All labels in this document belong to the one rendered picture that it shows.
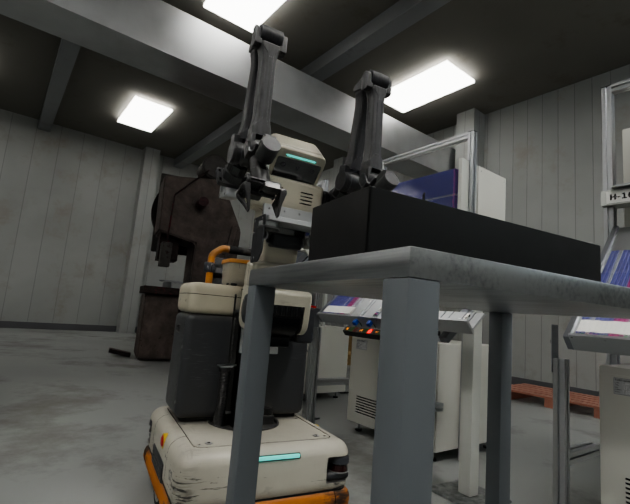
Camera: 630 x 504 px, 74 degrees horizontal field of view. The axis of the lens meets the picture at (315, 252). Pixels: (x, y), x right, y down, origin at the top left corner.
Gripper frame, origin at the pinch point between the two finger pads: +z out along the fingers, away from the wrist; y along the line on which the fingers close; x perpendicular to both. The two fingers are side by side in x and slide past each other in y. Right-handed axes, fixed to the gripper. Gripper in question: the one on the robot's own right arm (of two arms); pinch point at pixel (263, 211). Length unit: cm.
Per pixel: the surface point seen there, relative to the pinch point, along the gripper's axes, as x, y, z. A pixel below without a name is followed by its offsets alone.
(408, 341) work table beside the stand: -56, -13, 60
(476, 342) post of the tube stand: 37, 117, 18
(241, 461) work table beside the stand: -9, -12, 63
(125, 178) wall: 660, -5, -582
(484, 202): 36, 169, -77
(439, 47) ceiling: 73, 281, -371
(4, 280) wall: 744, -173, -356
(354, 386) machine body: 143, 122, 7
